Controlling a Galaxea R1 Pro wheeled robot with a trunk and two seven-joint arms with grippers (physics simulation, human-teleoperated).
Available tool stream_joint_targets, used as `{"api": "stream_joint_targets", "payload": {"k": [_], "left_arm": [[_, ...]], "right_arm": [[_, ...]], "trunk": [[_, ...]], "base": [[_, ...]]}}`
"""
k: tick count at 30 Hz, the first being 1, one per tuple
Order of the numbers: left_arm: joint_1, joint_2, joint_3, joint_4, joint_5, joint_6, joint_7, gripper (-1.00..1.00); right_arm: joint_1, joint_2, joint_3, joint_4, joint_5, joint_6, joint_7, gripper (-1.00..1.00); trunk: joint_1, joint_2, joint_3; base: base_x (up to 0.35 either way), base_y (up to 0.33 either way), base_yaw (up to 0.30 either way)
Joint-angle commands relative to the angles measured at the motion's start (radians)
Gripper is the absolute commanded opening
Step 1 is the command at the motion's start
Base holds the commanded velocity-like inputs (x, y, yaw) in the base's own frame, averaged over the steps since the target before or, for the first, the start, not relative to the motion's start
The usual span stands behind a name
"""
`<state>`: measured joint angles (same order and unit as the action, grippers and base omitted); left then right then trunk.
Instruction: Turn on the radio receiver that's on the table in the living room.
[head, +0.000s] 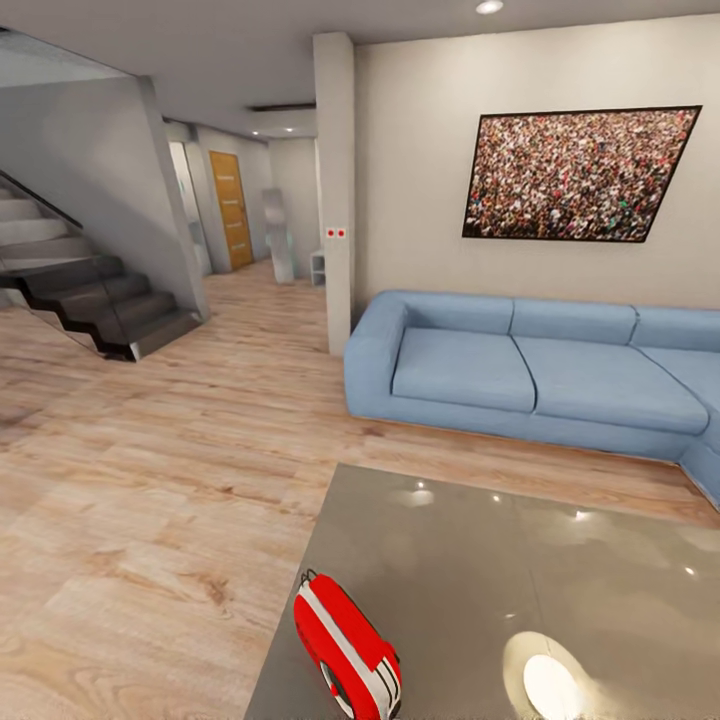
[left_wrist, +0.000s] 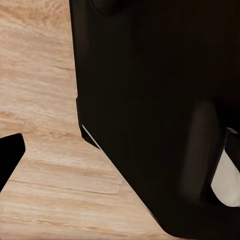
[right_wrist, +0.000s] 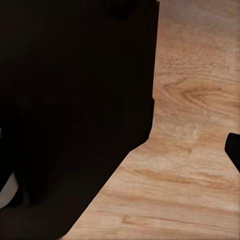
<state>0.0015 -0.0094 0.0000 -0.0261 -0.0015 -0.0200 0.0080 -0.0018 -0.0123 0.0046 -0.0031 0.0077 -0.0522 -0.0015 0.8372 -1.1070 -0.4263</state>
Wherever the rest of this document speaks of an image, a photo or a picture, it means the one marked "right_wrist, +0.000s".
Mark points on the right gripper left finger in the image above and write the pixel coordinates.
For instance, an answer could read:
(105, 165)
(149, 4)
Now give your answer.
(12, 148)

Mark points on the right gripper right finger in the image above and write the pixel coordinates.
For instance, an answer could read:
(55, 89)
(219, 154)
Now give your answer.
(232, 148)

